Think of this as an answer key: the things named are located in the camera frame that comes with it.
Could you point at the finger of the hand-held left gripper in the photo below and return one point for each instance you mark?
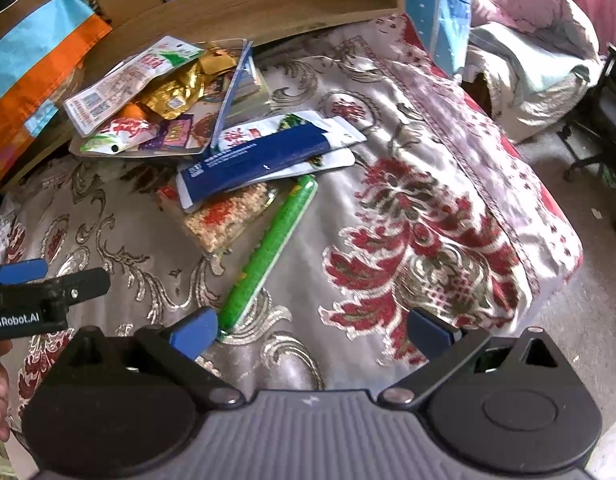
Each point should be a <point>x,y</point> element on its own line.
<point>83,285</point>
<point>18,272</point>

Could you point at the white snack packet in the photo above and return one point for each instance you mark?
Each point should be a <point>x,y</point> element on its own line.
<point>118,85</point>

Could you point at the golden orange snack packet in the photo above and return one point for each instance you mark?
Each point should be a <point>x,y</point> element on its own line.
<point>173,92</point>

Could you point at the red and white small packet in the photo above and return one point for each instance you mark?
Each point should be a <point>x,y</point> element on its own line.
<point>123,132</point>

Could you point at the dark blue packet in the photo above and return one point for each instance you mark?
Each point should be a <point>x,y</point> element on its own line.
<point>248,160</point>

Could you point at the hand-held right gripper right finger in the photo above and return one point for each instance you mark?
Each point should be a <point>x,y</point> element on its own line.
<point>427,331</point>

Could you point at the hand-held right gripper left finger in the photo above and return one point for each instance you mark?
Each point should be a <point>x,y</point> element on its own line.
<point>195,332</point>

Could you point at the floral blanket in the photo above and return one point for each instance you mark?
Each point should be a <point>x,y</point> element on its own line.
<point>413,210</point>

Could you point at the pile of mixed snack packets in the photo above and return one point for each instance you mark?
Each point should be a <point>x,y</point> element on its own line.
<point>198,127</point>

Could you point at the pink and grey quilt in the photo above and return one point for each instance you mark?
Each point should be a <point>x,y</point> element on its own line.
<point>538,60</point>

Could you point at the rice cracker packet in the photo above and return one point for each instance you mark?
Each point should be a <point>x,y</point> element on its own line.
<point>223,220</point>

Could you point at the black chair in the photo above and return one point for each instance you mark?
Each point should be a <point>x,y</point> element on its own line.
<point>608,125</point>

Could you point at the wooden shelf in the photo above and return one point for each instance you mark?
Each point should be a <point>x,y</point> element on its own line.
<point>288,5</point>

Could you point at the blue polka-dot cloth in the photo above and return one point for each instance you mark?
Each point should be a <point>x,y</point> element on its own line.
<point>438,10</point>

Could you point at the green sausage stick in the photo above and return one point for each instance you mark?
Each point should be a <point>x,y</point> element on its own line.
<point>268,250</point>

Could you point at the colourful striped cloth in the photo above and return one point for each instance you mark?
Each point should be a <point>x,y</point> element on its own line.
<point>38,60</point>

